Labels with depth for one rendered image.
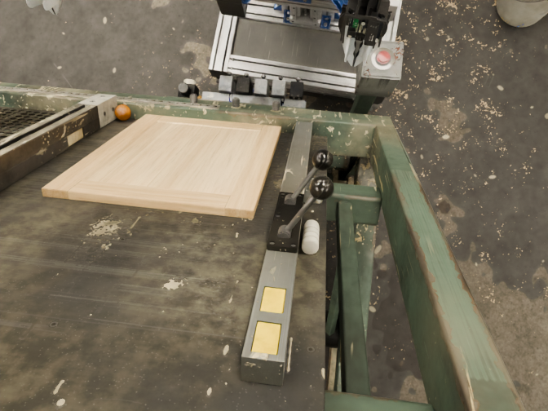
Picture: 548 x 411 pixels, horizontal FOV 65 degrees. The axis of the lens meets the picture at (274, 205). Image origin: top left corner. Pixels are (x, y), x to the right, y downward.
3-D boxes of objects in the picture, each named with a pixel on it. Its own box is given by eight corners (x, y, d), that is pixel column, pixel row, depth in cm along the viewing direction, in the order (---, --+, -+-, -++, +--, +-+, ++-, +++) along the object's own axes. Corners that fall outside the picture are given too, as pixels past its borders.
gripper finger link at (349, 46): (334, 77, 85) (342, 38, 77) (338, 58, 88) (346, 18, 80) (350, 81, 85) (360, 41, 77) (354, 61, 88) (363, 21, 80)
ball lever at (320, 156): (295, 205, 84) (337, 153, 78) (294, 215, 81) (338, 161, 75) (280, 196, 83) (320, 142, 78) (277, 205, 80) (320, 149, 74)
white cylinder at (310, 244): (317, 255, 75) (318, 232, 82) (319, 241, 73) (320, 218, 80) (300, 254, 75) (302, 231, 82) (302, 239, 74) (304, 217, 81)
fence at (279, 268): (311, 134, 134) (312, 122, 132) (282, 386, 50) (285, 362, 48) (295, 133, 134) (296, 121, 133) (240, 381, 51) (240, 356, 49)
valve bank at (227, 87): (315, 92, 166) (318, 68, 143) (312, 128, 166) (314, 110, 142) (190, 81, 170) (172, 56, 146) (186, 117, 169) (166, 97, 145)
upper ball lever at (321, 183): (290, 238, 74) (338, 180, 68) (289, 250, 70) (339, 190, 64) (272, 227, 73) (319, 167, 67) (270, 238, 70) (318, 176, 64)
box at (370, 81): (392, 64, 147) (404, 41, 129) (389, 99, 146) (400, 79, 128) (357, 62, 148) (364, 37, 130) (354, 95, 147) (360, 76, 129)
